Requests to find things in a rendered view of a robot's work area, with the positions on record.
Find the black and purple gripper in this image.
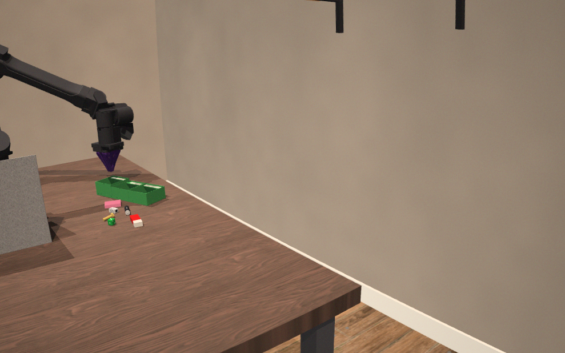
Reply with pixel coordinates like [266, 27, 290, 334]
[91, 126, 124, 172]

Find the green three-compartment bin rack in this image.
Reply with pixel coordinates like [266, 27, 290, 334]
[95, 176, 166, 206]

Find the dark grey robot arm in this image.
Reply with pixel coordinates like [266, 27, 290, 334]
[0, 45, 134, 161]

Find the red and white eraser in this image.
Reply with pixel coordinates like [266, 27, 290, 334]
[130, 214, 143, 227]

